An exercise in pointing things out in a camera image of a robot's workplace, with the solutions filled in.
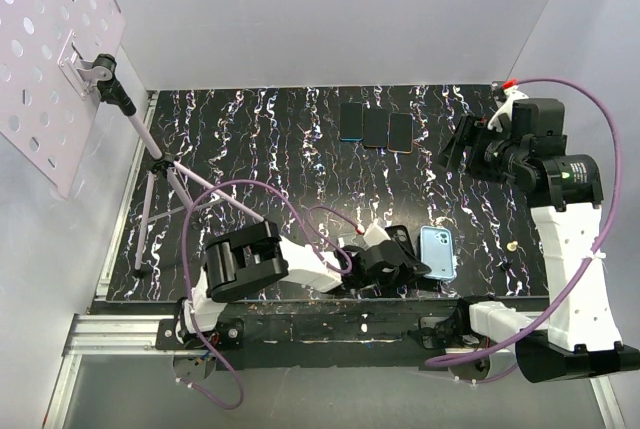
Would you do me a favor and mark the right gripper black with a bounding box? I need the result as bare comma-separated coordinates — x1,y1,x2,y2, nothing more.
433,114,526,185

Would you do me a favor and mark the light blue phone case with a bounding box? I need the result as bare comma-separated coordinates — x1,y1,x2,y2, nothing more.
418,226,457,282

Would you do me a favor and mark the dark phone blue edge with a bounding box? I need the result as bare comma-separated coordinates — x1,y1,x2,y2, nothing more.
339,102,364,142

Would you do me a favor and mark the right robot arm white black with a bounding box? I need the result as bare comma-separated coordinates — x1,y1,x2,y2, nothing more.
437,98,639,383

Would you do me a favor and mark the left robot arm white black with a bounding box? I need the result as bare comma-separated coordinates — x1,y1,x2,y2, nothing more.
174,221,432,349

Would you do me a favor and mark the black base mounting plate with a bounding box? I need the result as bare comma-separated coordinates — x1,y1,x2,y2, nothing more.
155,298,501,373

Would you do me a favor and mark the tripod stand lilac black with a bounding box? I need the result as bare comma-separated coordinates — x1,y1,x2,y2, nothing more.
94,52,271,279

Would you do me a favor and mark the perforated lilac metal plate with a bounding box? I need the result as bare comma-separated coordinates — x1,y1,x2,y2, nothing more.
1,0,125,198

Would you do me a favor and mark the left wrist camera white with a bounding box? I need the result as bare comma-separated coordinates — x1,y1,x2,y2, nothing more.
357,220,390,248

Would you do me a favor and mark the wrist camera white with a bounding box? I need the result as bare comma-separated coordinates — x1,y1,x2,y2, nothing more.
357,220,390,248
487,79,528,132

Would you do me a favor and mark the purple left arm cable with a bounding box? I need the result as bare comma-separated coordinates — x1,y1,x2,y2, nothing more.
180,179,366,409

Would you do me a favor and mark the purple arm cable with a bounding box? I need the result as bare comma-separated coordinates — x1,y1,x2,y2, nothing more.
180,179,366,409
424,76,625,381

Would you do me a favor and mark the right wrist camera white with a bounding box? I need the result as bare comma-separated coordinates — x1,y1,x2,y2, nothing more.
487,79,528,132

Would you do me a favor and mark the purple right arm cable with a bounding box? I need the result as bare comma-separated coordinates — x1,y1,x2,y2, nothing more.
424,76,625,381

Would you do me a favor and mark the aluminium frame rail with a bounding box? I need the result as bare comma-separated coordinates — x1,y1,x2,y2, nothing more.
42,315,167,428

